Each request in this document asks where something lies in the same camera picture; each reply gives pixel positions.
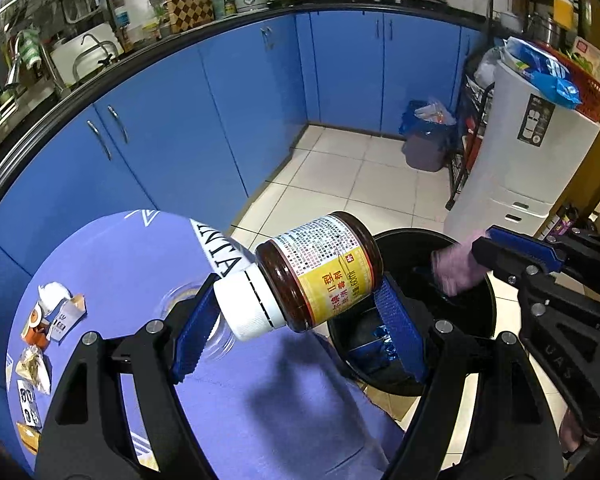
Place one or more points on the purple printed cloth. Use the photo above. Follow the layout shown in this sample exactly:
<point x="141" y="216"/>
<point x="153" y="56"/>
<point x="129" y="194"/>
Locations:
<point x="130" y="270"/>

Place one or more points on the steel pot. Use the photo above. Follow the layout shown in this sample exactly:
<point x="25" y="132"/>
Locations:
<point x="545" y="32"/>

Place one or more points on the brown jar with white lid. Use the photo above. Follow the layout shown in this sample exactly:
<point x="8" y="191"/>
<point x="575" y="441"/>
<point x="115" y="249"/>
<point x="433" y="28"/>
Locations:
<point x="320" y="270"/>

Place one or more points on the clear plastic container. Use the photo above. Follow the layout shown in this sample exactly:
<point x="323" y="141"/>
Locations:
<point x="220" y="345"/>

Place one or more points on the metal dish rack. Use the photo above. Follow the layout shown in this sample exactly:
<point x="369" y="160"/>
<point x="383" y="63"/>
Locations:
<point x="45" y="0"/>

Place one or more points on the blue foil packet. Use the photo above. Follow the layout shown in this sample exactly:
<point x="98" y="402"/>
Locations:
<point x="377" y="352"/>

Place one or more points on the grey bin with blue bag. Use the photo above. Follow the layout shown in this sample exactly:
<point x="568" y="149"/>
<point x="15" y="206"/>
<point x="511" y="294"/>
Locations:
<point x="427" y="145"/>

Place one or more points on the orange and white wrapper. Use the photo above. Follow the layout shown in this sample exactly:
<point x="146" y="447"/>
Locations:
<point x="32" y="322"/>

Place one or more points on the blue plastic bag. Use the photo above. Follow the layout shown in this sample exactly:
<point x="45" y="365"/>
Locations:
<point x="550" y="72"/>

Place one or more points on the yellowish crumpled wrapper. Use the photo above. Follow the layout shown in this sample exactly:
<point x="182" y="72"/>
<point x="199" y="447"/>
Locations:
<point x="32" y="370"/>

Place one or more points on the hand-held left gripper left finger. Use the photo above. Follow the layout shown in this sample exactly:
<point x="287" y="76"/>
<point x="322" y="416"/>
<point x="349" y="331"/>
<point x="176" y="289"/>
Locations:
<point x="192" y="332"/>

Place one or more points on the dark blue bottle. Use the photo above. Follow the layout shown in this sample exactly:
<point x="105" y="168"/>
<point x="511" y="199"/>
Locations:
<point x="570" y="220"/>

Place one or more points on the condiment jar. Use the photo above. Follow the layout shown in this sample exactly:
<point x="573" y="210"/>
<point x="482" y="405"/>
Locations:
<point x="223" y="2"/>

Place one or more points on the green and white cloth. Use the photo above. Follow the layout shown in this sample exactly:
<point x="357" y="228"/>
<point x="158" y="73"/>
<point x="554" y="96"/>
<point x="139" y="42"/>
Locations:
<point x="30" y="50"/>

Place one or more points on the white food tray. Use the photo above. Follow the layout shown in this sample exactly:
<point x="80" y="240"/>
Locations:
<point x="595" y="57"/>

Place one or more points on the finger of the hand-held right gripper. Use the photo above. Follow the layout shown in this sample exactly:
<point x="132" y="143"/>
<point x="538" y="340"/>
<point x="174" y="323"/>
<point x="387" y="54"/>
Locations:
<point x="525" y="250"/>
<point x="555" y="340"/>

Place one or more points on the metal faucet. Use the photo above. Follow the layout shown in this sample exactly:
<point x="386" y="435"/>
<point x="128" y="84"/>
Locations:
<point x="97" y="42"/>

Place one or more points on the black round trash bin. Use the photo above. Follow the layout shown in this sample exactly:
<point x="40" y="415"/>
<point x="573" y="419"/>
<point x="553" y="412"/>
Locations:
<point x="472" y="310"/>

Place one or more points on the purple bottle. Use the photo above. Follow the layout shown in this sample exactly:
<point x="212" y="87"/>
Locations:
<point x="557" y="227"/>

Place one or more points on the white crumpled tissue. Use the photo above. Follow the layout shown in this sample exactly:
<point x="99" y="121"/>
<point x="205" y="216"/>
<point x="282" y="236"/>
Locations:
<point x="54" y="292"/>

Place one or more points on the orange snack packet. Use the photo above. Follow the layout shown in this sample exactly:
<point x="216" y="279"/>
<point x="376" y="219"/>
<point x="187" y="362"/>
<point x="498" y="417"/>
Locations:
<point x="28" y="437"/>

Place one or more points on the pink wrapper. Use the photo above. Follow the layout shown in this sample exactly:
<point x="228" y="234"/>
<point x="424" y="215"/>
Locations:
<point x="457" y="267"/>

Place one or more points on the white paper packet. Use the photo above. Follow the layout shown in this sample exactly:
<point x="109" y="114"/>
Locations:
<point x="65" y="317"/>

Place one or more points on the person's right hand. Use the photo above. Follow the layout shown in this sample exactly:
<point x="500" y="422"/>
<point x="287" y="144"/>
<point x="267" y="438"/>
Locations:
<point x="574" y="435"/>

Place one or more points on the blue kitchen cabinets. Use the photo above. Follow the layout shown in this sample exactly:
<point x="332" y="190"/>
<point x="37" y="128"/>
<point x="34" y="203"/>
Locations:
<point x="180" y="110"/>

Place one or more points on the white basin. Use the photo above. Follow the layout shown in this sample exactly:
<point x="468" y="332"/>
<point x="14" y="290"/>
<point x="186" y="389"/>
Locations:
<point x="70" y="60"/>

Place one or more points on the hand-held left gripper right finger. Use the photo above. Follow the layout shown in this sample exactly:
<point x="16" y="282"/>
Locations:
<point x="400" y="332"/>

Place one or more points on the black and white packet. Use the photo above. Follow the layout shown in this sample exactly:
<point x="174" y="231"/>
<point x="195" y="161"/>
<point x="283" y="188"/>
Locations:
<point x="28" y="405"/>

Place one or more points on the red plastic basket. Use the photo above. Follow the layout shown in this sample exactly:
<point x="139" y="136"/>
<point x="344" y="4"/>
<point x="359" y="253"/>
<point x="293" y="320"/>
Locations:
<point x="587" y="95"/>

